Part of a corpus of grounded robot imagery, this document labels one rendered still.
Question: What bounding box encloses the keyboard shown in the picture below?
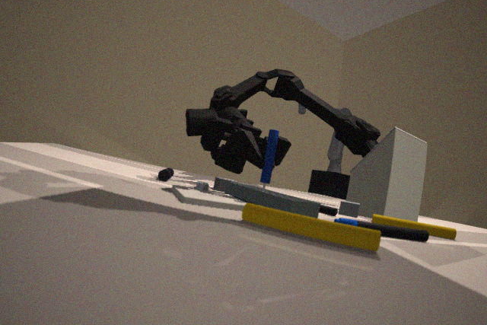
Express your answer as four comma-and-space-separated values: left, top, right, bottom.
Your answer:
224, 182, 321, 218

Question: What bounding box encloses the yellow cylinder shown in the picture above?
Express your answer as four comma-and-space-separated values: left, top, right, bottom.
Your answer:
371, 214, 457, 239
242, 202, 381, 251

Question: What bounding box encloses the blue stylus with grey tip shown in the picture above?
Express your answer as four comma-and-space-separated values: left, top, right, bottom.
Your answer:
260, 129, 279, 191

